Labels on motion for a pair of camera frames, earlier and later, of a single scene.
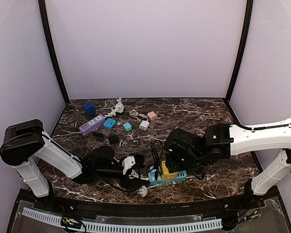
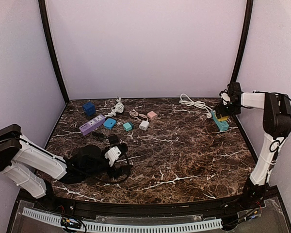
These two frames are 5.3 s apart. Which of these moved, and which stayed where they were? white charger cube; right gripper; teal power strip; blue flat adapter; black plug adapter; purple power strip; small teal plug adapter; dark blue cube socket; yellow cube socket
Moved: yellow cube socket; teal power strip; right gripper
Stayed: small teal plug adapter; dark blue cube socket; black plug adapter; blue flat adapter; purple power strip; white charger cube
